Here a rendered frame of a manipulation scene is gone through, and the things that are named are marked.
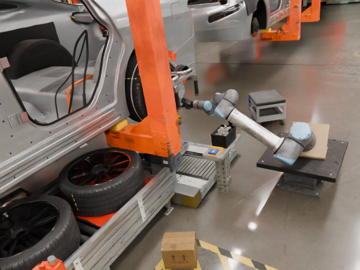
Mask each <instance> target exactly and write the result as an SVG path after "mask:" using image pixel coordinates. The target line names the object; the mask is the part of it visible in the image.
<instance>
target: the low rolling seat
mask: <svg viewBox="0 0 360 270"><path fill-rule="evenodd" d="M248 101H249V112H250V113H251V115H252V117H253V118H254V119H255V120H256V122H257V123H258V124H259V125H261V123H262V122H266V121H274V120H278V119H279V121H280V125H282V126H283V125H285V121H284V119H286V100H285V98H283V97H282V96H281V95H280V94H279V93H278V92H277V91H276V90H275V89H273V90H268V91H262V92H254V93H249V96H248ZM251 103H252V104H253V106H251ZM279 106H283V110H282V109H281V108H280V107H279Z"/></svg>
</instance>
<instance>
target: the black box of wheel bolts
mask: <svg viewBox="0 0 360 270"><path fill-rule="evenodd" d="M211 139H212V146H216V147H223V148H228V147H229V146H230V145H231V143H232V142H233V141H234V140H235V139H236V126H232V125H223V124H221V125H220V126H219V127H218V128H217V129H216V130H215V131H213V132H212V133H211Z"/></svg>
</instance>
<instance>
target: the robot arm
mask: <svg viewBox="0 0 360 270"><path fill-rule="evenodd" d="M237 101H238V93H237V92H236V91H235V90H234V89H229V90H227V91H226V92H225V93H222V94H220V93H216V94H215V95H214V97H213V98H212V100H211V101H200V100H194V101H193V102H192V101H190V100H188V99H186V98H182V100H181V104H180V106H181V107H186V109H187V108H188V109H191V108H193V109H198V110H203V111H204V112H205V113H206V114H207V115H208V116H213V115H214V114H215V113H216V114H217V115H218V116H219V117H220V118H221V119H222V120H228V121H230V122H231V123H233V124H234V125H236V126H237V127H239V128H240V129H242V130H243V131H245V132H246V133H248V134H249V135H251V136H252V137H254V138H255V139H257V140H258V141H260V142H261V143H263V144H264V145H266V146H267V147H269V148H270V149H271V150H272V152H273V154H275V155H274V157H275V158H276V159H277V160H279V161H281V162H283V163H285V164H287V165H292V164H293V163H294V162H295V161H296V159H297V158H298V156H299V155H300V153H301V152H307V151H310V150H311V149H313V148H314V146H315V145H316V137H315V135H314V133H313V132H312V130H311V128H310V126H309V125H308V124H306V123H303V122H298V123H295V124H294V125H293V126H292V127H291V129H290V134H289V136H287V138H279V137H278V136H276V135H275V134H273V133H271V132H270V131H268V130H267V129H265V128H264V127H262V126H261V125H259V124H258V123H256V122H255V121H253V120H252V119H250V118H248V117H247V116H245V115H244V114H242V113H241V112H239V111H238V110H236V109H235V108H234V106H235V105H236V103H237ZM182 103H183V104H182Z"/></svg>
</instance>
